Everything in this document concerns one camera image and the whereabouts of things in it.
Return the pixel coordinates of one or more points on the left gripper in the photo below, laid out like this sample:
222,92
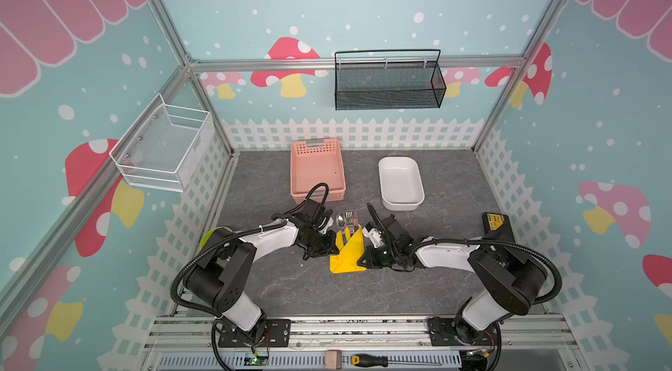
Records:
328,248

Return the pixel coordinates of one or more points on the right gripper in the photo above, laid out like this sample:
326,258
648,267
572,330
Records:
387,232

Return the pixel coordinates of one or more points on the fork with teal handle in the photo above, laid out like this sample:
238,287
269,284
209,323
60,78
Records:
350,222

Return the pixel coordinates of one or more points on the spoon with teal handle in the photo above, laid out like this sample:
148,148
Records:
341,222

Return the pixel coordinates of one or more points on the yellow paper napkin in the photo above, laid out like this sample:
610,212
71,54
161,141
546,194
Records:
350,244

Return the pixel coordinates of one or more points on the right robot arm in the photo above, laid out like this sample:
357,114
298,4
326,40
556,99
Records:
514,277

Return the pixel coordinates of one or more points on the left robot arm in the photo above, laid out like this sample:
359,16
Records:
214,281

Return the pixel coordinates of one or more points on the white plastic bin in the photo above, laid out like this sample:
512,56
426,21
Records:
401,184

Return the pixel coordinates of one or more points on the pink plastic basket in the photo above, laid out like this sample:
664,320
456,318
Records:
317,161

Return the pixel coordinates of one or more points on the green plastic bowl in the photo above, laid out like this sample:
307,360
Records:
208,235

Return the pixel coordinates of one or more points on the black box yellow label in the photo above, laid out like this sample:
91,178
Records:
498,226

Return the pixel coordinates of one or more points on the yellow black screwdriver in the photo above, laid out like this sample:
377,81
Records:
363,360

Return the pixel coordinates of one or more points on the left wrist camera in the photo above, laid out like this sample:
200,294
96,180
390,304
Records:
326,224

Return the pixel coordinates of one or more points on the black wire mesh basket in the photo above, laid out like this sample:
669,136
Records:
397,79

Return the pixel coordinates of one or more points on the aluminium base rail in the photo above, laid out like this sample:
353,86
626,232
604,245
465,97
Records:
409,342

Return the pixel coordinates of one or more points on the white wire mesh basket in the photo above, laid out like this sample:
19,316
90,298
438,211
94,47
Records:
164,146

